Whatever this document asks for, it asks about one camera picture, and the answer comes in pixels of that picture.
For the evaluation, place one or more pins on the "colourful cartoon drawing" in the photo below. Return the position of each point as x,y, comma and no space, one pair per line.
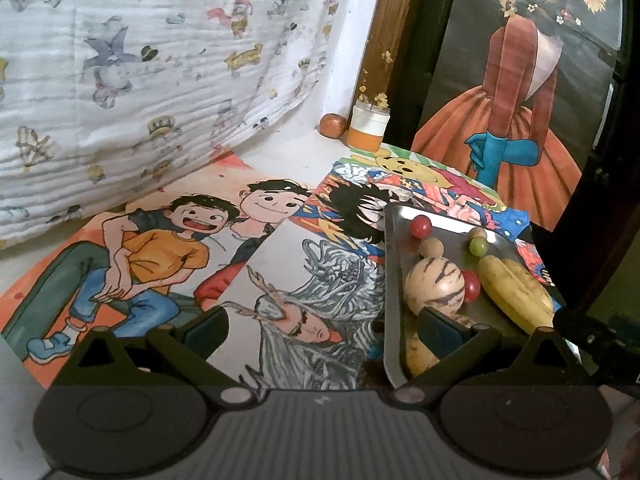
450,185

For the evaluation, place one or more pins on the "small red apple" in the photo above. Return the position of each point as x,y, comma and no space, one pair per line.
333,125

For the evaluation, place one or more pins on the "metal tray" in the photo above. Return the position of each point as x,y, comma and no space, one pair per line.
452,237

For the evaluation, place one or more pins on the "striped pepino melon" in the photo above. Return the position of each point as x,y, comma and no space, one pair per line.
417,355
432,285

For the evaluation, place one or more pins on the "grey-haired figure drawing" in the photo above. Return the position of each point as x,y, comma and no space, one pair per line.
300,310

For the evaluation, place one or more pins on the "white and orange jar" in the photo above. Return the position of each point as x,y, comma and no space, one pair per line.
367,132

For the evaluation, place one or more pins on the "printed blanket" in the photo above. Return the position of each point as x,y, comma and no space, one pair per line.
150,85

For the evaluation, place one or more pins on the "long yellow banana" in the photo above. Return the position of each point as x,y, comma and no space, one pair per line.
502,290

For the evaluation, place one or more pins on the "wooden door frame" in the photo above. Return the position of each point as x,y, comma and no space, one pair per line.
390,35

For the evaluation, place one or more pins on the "dried flower twig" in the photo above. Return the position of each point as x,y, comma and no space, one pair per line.
377,97

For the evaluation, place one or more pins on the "green grape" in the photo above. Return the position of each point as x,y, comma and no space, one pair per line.
478,246

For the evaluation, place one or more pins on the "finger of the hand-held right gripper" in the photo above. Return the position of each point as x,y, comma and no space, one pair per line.
575,322

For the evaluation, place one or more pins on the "wall poster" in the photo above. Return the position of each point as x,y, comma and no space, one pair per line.
520,110

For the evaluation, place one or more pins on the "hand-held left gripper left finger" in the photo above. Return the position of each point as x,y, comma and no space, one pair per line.
205,331

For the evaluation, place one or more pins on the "red cherry tomato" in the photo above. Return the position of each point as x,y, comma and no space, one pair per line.
421,226
472,286

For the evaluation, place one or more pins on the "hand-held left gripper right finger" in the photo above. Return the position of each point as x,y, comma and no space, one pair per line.
440,334

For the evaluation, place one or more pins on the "orange cartoon drawing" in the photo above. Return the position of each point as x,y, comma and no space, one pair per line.
150,255

